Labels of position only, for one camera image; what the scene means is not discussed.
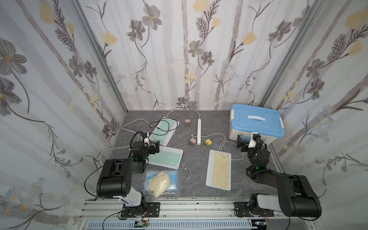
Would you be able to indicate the blue lid storage box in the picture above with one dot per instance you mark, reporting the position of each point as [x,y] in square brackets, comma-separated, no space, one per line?
[247,119]

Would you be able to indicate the yellow USB charger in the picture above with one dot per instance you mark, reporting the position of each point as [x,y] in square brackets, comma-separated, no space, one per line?
[208,142]

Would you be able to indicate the white power strip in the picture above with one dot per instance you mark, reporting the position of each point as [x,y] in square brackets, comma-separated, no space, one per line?
[199,126]

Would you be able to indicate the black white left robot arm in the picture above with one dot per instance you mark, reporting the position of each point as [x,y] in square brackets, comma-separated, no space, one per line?
[115,181]

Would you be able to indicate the bag of blue masks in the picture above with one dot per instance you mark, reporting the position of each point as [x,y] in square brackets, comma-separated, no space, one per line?
[172,191]

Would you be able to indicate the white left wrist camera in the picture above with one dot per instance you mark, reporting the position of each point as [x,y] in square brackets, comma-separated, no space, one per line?
[145,138]

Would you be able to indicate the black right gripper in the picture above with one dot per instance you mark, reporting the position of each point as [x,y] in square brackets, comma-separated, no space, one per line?
[243,143]

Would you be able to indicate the green white keyboard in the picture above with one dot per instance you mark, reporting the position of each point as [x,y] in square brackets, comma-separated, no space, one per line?
[164,130]
[167,157]

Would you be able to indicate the white cable yellow keyboard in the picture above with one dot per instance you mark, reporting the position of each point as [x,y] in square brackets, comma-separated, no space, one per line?
[221,145]

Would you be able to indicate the cream cloth bundle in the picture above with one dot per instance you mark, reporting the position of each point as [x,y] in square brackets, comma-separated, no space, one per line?
[159,184]

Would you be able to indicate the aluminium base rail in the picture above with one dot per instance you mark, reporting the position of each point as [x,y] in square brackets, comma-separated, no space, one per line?
[211,213]

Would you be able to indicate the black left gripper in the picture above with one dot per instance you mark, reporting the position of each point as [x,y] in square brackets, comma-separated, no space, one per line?
[155,147]

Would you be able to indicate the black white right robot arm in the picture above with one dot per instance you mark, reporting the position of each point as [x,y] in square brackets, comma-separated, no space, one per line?
[295,196]

